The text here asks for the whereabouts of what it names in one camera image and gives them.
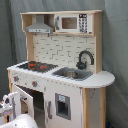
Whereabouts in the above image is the white cabinet door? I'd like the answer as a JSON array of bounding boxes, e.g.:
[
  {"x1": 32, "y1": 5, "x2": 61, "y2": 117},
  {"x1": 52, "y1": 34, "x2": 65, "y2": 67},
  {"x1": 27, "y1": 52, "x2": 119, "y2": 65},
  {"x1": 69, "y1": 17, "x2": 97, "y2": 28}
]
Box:
[{"x1": 44, "y1": 81, "x2": 82, "y2": 128}]

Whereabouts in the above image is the black toy faucet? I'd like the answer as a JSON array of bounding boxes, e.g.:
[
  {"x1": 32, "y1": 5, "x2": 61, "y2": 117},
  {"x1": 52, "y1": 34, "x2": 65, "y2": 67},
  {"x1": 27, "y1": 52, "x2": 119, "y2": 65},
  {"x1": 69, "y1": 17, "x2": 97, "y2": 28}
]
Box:
[{"x1": 76, "y1": 50, "x2": 94, "y2": 70}]

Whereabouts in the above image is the toy microwave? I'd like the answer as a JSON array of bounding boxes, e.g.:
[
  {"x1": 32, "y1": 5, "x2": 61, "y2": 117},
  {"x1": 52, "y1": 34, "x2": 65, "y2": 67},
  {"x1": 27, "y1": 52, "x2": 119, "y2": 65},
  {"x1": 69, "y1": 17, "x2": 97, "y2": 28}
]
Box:
[{"x1": 55, "y1": 14, "x2": 92, "y2": 33}]

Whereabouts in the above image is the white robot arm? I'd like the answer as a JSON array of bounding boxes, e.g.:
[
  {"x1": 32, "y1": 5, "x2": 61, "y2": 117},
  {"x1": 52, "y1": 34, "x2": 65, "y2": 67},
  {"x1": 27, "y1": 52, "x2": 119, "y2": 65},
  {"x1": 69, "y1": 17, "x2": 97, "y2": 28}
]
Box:
[{"x1": 0, "y1": 92, "x2": 38, "y2": 128}]

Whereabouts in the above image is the grey toy sink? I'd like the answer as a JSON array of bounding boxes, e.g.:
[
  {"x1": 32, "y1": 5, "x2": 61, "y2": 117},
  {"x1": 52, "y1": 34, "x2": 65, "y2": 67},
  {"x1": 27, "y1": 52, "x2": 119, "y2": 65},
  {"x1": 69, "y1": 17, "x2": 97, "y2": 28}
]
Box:
[{"x1": 53, "y1": 67, "x2": 92, "y2": 81}]

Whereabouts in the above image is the grey backdrop curtain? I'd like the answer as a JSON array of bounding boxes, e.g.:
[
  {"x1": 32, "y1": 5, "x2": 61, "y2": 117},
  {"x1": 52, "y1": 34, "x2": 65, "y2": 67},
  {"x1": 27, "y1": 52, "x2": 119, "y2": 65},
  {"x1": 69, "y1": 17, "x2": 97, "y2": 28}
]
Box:
[{"x1": 0, "y1": 0, "x2": 128, "y2": 128}]

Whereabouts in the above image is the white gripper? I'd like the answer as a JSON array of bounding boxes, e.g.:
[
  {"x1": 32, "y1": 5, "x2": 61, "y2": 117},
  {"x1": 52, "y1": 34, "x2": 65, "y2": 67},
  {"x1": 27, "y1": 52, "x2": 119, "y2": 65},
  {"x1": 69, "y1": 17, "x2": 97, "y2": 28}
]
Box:
[{"x1": 0, "y1": 91, "x2": 22, "y2": 125}]

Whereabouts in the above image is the white oven door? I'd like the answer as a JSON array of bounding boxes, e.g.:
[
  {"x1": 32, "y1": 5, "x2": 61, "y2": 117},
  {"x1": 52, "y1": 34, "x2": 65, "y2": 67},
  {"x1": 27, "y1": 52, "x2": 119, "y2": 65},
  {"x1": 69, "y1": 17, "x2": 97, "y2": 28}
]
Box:
[{"x1": 13, "y1": 85, "x2": 34, "y2": 117}]

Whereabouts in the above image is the wooden toy kitchen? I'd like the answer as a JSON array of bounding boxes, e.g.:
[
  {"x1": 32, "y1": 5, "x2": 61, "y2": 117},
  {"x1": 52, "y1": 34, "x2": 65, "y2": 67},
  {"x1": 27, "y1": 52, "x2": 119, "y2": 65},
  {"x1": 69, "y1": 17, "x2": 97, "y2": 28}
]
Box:
[{"x1": 8, "y1": 10, "x2": 115, "y2": 128}]

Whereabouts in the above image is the grey range hood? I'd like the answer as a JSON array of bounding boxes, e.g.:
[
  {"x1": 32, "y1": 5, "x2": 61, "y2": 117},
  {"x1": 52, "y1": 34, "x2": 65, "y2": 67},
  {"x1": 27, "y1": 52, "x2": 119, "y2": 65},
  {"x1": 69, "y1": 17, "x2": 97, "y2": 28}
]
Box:
[{"x1": 25, "y1": 15, "x2": 53, "y2": 34}]

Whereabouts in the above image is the red stove knob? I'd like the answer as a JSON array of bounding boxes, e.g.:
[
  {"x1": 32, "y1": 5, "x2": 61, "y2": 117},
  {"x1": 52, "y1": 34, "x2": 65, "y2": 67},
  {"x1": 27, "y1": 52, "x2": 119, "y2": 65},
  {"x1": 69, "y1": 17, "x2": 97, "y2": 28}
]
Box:
[
  {"x1": 32, "y1": 81, "x2": 38, "y2": 87},
  {"x1": 12, "y1": 75, "x2": 20, "y2": 83}
]

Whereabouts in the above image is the left red stove knob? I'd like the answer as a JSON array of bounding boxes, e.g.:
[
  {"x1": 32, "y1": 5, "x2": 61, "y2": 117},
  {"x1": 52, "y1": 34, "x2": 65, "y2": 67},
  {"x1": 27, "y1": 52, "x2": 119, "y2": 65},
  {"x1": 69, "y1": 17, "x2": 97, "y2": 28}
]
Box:
[{"x1": 12, "y1": 75, "x2": 20, "y2": 83}]

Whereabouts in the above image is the black toy stovetop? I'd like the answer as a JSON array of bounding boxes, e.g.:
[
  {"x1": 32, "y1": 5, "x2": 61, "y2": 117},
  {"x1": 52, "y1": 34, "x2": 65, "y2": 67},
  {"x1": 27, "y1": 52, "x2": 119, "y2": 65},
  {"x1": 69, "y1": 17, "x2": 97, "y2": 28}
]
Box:
[{"x1": 20, "y1": 61, "x2": 56, "y2": 73}]

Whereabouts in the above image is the right red stove knob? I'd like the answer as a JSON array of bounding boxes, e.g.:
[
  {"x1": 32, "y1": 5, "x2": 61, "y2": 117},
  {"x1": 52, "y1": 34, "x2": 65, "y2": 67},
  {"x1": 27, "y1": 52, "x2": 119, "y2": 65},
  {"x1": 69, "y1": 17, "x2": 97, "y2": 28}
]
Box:
[{"x1": 32, "y1": 81, "x2": 38, "y2": 87}]

